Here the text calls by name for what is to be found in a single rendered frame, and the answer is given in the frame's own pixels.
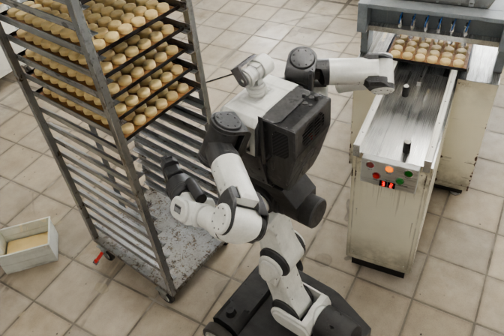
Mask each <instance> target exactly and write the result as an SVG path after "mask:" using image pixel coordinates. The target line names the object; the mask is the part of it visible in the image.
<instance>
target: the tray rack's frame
mask: <svg viewBox="0 0 504 336"><path fill-rule="evenodd" d="M0 46H1V48H2V50H3V52H4V54H5V56H6V58H7V61H8V63H9V65H10V67H11V69H12V71H13V73H14V76H15V77H16V80H17V82H18V83H19V86H20V88H21V89H22V93H23V94H24V96H25V99H26V100H27V102H28V105H29V107H30V109H31V111H32V113H33V115H34V117H35V119H36V121H37V124H38V126H39V128H40V130H41V132H42V134H43V136H44V139H45V140H46V143H47V145H48V146H49V149H50V151H51V152H52V156H53V157H54V159H55V162H56V163H57V165H58V168H59V170H60V172H61V174H62V176H63V178H64V180H65V182H66V184H67V187H68V189H69V191H70V193H71V195H72V197H73V199H74V202H75V203H76V206H77V208H78V209H79V212H80V214H81V215H82V219H83V220H84V222H85V225H86V226H87V228H88V231H89V233H90V235H91V237H92V239H93V241H94V242H96V243H97V244H98V245H97V246H96V247H97V248H99V249H101V250H102V251H103V252H104V254H103V255H104V256H105V257H106V258H108V256H107V253H106V251H109V252H110V253H111V254H112V255H114V256H115V257H117V258H118V259H120V260H121V261H122V262H123V263H125V264H127V265H128V266H130V267H131V268H132V269H133V270H135V271H136V272H138V273H140V274H141V275H142V276H143V277H145V278H146V279H148V280H149V281H151V282H152V283H153V284H155V285H156V287H155V289H156V290H157V291H159V293H160V296H161V297H162V298H163V299H165V300H166V301H168V300H167V296H166V294H167V293H168V291H167V287H166V284H165V282H164V279H163V276H162V274H161V273H160V272H159V271H158V270H156V269H155V268H153V267H151V266H150V265H149V264H147V263H146V262H144V261H143V260H141V259H140V258H139V257H137V256H135V255H134V254H133V253H131V252H130V251H129V250H127V249H125V248H124V247H122V246H121V245H120V244H118V243H117V242H115V241H113V240H112V239H111V238H110V237H108V236H107V235H105V234H103V233H102V232H101V231H100V232H97V230H96V229H95V226H94V224H93V223H92V219H91V218H90V216H89V213H88V211H87V209H86V207H85V205H84V203H83V200H82V198H81V196H80V193H79V191H78V190H77V187H76V185H75V183H74V180H73V179H72V177H71V174H70V172H69V170H68V168H67V165H66V163H65V161H64V159H63V157H62V154H61V152H60V151H59V148H58V146H57V144H56V141H55V140H54V138H53V135H52V133H51V131H50V128H49V126H48V124H47V122H46V120H45V118H44V115H43V113H42V112H41V108H40V107H39V105H38V102H37V100H36V98H35V96H34V94H33V92H32V89H31V87H30V85H29V83H28V80H27V79H26V76H25V74H24V72H23V69H22V68H21V66H20V63H19V61H18V59H17V57H16V55H15V52H14V50H13V48H12V46H11V43H10V41H9V40H8V37H7V35H6V33H5V30H4V29H3V27H2V24H1V22H0ZM148 187H149V186H148ZM144 196H145V199H146V200H148V201H149V202H150V203H153V204H154V205H153V206H152V207H151V208H149V211H150V213H151V214H152V215H154V216H155V217H157V220H156V221H155V222H154V226H155V227H157V228H158V229H159V230H161V231H162V232H161V233H160V234H159V235H158V238H159V239H160V240H161V241H163V242H165V243H166V244H165V245H164V246H163V247H162V250H163V251H164V252H166V253H167V254H169V255H170V256H169V257H168V258H167V259H166V261H167V262H168V263H169V264H170V265H172V266H173V268H172V269H171V270H170V271H169V272H170V273H172V274H173V275H175V276H176V277H177V278H176V279H175V280H174V281H173V283H174V286H175V290H176V292H178V291H179V290H180V289H181V288H182V287H183V286H184V285H185V284H186V283H187V282H188V281H189V280H190V279H191V278H192V277H193V276H194V275H195V274H196V273H197V272H198V271H199V270H200V269H201V268H202V266H203V265H204V264H205V263H206V262H207V261H208V260H209V259H210V258H211V257H212V256H213V255H214V254H215V253H216V251H217V250H218V249H219V248H220V247H221V246H222V245H223V244H224V243H225V241H219V240H217V239H216V238H215V237H213V236H212V235H210V234H209V232H208V231H206V230H205V229H203V228H199V227H194V226H190V225H184V224H183V223H181V222H180V221H178V220H176V219H175V218H174V217H173V216H172V214H171V211H170V206H171V202H172V201H171V199H170V198H169V197H167V196H165V195H163V194H162V193H160V192H158V191H156V190H155V189H153V188H151V187H149V190H148V191H147V192H146V193H144ZM108 259H109V258H108ZM168 294H169V293H168Z"/></svg>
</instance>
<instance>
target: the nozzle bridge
mask: <svg viewBox="0 0 504 336"><path fill-rule="evenodd" d="M402 12H403V23H402V27H401V28H398V18H399V17H400V14H401V13H402ZM415 14H416V15H415ZM414 15H415V28H414V29H411V28H410V27H411V26H410V25H411V19H412V18H413V16H414ZM428 15H430V16H429V17H428ZM426 17H428V21H429V22H428V27H427V31H423V27H424V22H425V18H426ZM441 17H442V27H441V30H440V33H437V32H436V30H437V23H438V22H439V19H441ZM455 19H457V20H456V22H455V29H454V34H449V31H450V27H451V24H452V21H453V20H455ZM470 20H471V21H470ZM469 21H470V24H469V31H468V34H467V36H463V33H464V26H465V25H466V23H467V22H469ZM356 31H357V32H361V46H360V53H367V52H368V50H369V49H370V47H371V44H372V43H373V35H374V31H376V32H387V33H392V34H399V35H409V36H415V37H420V38H431V39H437V40H443V41H453V42H459V43H465V44H475V45H481V46H487V47H497V48H498V52H497V54H496V59H495V63H494V67H493V73H497V74H501V73H502V71H503V67H504V0H496V1H495V2H494V3H493V4H492V5H491V6H490V8H488V9H483V8H476V7H463V6H456V5H449V4H436V3H429V2H422V1H408V0H360V1H359V3H358V17H357V29H356Z"/></svg>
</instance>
